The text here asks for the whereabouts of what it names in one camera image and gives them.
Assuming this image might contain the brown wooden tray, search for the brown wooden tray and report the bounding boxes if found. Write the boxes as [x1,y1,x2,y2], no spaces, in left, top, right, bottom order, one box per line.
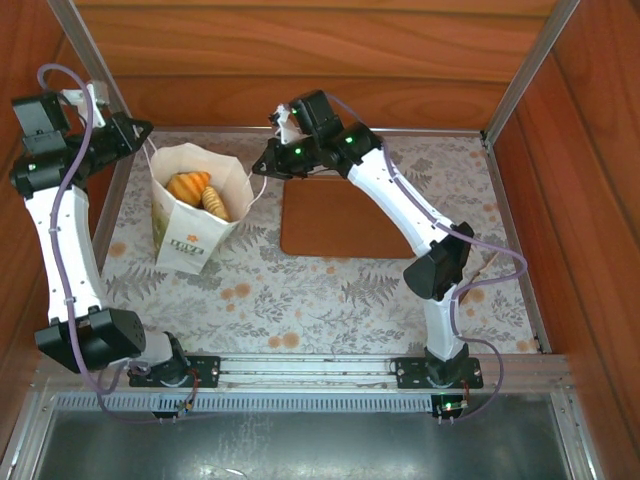
[278,175,417,260]

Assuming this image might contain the orange striped fake croissant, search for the orange striped fake croissant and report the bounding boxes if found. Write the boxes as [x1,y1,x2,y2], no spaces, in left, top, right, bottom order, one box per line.
[165,170,213,208]

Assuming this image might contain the white printed paper bag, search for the white printed paper bag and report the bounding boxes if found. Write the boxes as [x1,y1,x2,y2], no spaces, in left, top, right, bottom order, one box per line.
[135,127,270,276]

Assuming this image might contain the slim serving tongs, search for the slim serving tongs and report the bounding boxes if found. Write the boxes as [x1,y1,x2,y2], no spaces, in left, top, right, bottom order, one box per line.
[458,251,501,304]

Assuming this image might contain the floral table cloth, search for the floral table cloth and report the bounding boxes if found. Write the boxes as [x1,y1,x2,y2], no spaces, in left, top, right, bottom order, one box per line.
[63,129,545,355]

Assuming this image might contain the grey metal sheet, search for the grey metal sheet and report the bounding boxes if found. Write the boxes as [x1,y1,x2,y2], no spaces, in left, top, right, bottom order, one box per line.
[34,409,574,480]

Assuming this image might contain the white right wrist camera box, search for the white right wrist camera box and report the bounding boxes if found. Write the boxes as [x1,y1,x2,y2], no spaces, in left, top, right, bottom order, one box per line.
[269,103,302,145]

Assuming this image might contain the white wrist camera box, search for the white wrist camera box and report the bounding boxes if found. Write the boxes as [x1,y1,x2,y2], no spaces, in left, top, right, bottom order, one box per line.
[269,103,302,145]
[63,81,109,130]

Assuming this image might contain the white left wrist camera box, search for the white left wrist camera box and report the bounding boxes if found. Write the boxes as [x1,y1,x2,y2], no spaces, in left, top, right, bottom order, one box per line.
[63,81,109,130]

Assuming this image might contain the aluminium frame bar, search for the aluminium frame bar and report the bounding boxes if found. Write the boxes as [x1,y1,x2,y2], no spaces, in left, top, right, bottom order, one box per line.
[0,392,56,480]
[549,392,609,480]
[481,139,554,354]
[133,125,485,137]
[92,137,136,266]

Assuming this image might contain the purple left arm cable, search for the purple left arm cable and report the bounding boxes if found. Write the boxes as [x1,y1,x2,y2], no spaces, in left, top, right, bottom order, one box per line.
[36,63,196,426]

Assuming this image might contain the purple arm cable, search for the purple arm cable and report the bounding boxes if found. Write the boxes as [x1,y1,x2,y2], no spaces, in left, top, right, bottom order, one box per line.
[327,94,529,425]
[36,63,196,426]

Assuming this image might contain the aluminium frame post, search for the aluminium frame post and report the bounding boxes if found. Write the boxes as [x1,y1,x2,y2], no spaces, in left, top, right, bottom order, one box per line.
[481,0,584,144]
[47,0,139,142]

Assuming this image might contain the aluminium mounting rail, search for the aluminium mounting rail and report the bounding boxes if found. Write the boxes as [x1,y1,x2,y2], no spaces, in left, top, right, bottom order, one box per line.
[32,351,574,396]

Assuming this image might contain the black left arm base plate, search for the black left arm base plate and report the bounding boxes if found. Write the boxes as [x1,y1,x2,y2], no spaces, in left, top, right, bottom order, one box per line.
[128,353,222,390]

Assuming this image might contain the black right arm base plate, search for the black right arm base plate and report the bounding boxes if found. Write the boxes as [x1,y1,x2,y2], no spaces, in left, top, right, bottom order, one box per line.
[394,354,485,390]

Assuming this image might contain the grey slotted cable duct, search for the grey slotted cable duct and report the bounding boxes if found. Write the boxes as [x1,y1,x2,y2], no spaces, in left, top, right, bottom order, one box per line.
[52,391,554,414]

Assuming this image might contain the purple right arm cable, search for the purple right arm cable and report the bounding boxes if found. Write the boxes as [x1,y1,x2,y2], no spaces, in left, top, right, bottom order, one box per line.
[327,94,529,425]

